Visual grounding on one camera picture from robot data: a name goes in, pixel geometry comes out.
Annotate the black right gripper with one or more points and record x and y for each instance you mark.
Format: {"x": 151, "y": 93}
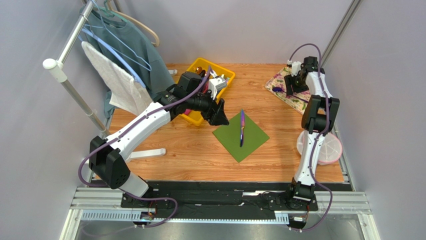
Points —
{"x": 294, "y": 84}

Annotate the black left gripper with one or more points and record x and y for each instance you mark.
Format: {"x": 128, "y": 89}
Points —
{"x": 215, "y": 113}

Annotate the white mesh food cover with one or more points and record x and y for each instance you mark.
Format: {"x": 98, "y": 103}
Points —
{"x": 331, "y": 150}

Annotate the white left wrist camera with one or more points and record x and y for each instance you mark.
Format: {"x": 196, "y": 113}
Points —
{"x": 215, "y": 85}

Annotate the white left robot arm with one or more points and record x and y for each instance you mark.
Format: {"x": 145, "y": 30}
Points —
{"x": 107, "y": 157}

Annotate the grey-green t-shirt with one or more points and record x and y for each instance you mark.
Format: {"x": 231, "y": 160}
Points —
{"x": 160, "y": 80}

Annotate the green paper napkin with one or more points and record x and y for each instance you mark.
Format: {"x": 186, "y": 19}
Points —
{"x": 229, "y": 137}

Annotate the blue wire hanger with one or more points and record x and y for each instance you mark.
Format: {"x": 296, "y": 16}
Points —
{"x": 122, "y": 43}

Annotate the wooden clothes hanger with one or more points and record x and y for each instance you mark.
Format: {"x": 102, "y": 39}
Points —
{"x": 113, "y": 7}

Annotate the floral patterned tray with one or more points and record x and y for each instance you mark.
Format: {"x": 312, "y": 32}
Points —
{"x": 276, "y": 85}

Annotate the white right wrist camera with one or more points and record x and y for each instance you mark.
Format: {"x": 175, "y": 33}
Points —
{"x": 295, "y": 67}

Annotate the aluminium frame rail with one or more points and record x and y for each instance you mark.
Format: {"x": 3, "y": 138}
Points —
{"x": 101, "y": 204}

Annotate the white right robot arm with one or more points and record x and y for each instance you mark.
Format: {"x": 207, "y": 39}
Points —
{"x": 317, "y": 121}

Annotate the dark purple spoon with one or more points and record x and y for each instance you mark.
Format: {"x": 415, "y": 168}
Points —
{"x": 281, "y": 90}

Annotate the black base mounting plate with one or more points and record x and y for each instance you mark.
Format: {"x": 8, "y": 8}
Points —
{"x": 216, "y": 200}

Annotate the white towel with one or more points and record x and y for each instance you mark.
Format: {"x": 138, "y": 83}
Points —
{"x": 126, "y": 92}

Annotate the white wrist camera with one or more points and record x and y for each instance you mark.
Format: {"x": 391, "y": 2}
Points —
{"x": 295, "y": 67}
{"x": 215, "y": 85}

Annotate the iridescent rainbow table knife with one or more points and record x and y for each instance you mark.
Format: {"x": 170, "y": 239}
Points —
{"x": 242, "y": 127}

